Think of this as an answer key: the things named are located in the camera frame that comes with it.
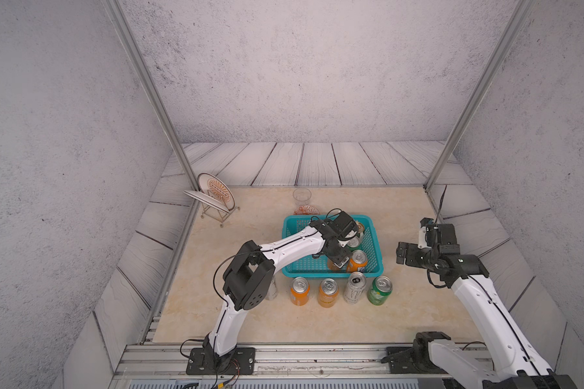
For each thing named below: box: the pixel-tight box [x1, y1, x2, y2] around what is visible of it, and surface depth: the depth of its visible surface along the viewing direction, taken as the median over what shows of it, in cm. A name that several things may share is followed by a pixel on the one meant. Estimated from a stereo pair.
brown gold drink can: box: [355, 220, 365, 240], surface depth 95 cm
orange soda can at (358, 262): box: [346, 249, 368, 274], surface depth 85 cm
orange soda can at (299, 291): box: [290, 276, 311, 307], surface depth 79 cm
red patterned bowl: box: [293, 204, 322, 216], surface depth 110 cm
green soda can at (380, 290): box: [368, 275, 393, 306], surface depth 80 cm
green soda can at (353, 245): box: [347, 237, 364, 253], surface depth 89 cm
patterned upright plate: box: [197, 172, 236, 211], surface depth 106 cm
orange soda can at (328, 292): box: [317, 277, 340, 308], surface depth 79 cm
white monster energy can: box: [343, 270, 367, 304], surface depth 78 cm
